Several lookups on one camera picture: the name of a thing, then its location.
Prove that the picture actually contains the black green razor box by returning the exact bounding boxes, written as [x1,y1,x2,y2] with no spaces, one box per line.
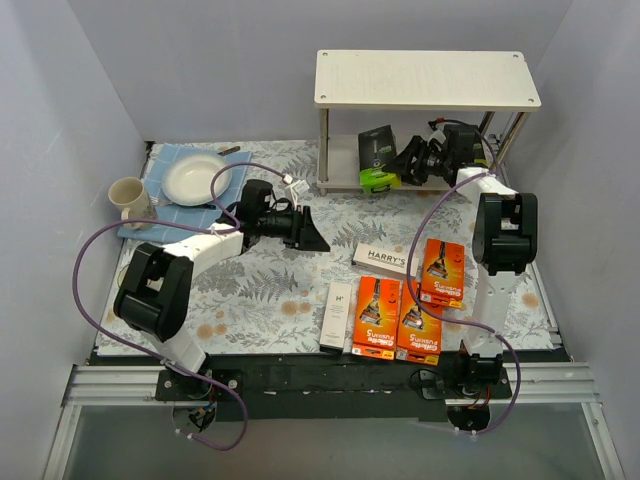
[472,141,488,167]
[357,125,401,194]

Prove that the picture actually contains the white two-tier shelf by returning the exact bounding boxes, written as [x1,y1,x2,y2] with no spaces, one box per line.
[314,50,541,195]

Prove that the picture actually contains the white H razor box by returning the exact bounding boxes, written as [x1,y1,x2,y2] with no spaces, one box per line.
[319,282,352,354]

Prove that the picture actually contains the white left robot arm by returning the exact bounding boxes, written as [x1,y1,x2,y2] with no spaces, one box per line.
[113,179,330,400]

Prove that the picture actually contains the aluminium rail frame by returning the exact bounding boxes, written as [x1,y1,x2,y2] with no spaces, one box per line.
[45,362,624,479]

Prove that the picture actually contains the cream floral mug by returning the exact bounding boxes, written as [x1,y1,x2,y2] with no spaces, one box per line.
[108,177,157,231]

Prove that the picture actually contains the white ceramic plate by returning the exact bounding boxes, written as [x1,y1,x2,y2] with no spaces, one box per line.
[162,153,226,207]

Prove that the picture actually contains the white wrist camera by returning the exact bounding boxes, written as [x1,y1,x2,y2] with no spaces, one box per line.
[282,174,310,205]
[427,118,447,151]

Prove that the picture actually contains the grey Harry's razor box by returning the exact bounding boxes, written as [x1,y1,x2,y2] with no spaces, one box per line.
[352,243,419,279]

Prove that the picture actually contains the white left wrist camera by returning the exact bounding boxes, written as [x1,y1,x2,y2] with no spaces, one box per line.
[282,174,310,205]

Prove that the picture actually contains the blue checkered cloth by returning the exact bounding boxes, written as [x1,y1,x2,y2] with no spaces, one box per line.
[142,144,252,229]

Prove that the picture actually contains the black handled knife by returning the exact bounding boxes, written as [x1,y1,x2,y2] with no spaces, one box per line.
[217,145,241,157]

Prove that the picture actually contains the orange Gillette razor box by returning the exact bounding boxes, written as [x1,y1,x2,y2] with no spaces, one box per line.
[395,280,442,366]
[351,276,402,361]
[420,238,465,309]

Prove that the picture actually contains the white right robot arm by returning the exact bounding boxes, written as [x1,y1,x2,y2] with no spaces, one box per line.
[398,118,538,398]

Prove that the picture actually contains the floral table mat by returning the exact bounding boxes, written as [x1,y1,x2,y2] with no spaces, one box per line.
[101,140,561,354]

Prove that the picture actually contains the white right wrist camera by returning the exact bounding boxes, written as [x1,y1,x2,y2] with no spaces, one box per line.
[427,118,447,151]

